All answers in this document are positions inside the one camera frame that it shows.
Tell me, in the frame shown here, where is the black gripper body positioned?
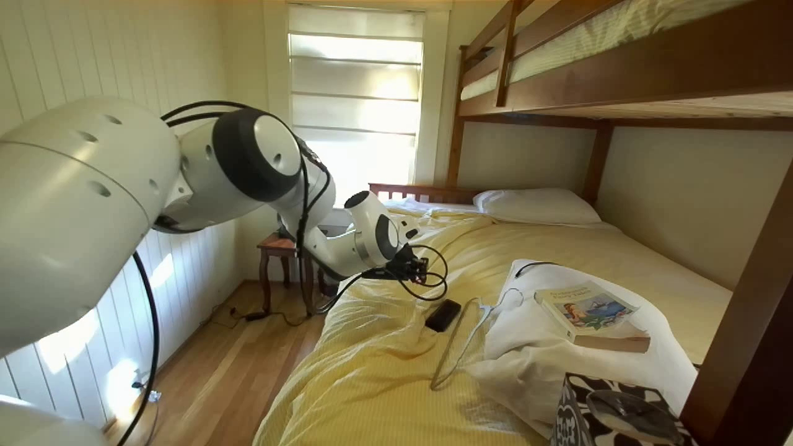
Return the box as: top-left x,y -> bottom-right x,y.
383,245 -> 434,285

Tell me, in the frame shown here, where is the yellow striped bed sheet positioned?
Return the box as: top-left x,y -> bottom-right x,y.
250,206 -> 736,446

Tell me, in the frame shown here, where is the black phone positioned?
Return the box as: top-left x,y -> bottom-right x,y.
423,297 -> 463,335

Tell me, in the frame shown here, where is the small wooden side table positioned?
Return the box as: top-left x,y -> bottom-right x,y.
254,231 -> 327,323

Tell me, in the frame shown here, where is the white plump pillow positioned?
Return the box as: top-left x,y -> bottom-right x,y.
471,185 -> 605,227

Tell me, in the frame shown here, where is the white flat pillow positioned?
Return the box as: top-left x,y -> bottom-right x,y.
463,255 -> 701,440

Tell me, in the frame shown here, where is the white window blind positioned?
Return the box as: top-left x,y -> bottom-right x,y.
284,3 -> 428,199

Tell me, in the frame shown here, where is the paperback book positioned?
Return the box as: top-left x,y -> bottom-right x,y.
529,285 -> 654,356

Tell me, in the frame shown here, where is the patterned dark bag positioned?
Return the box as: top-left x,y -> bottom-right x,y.
550,371 -> 698,446

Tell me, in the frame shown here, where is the bunk mattress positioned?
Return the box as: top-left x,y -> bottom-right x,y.
458,0 -> 750,105

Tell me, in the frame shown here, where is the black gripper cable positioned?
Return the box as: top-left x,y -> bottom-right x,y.
327,240 -> 454,304

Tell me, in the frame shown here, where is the wire clothes hanger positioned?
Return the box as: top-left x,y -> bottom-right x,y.
426,295 -> 499,393

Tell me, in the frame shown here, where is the black floor cable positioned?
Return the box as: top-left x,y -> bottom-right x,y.
224,277 -> 310,329

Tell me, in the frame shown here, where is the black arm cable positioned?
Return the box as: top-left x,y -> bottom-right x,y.
110,97 -> 335,446

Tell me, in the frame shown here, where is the wooden bunk bed frame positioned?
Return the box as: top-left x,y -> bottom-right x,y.
366,0 -> 793,446

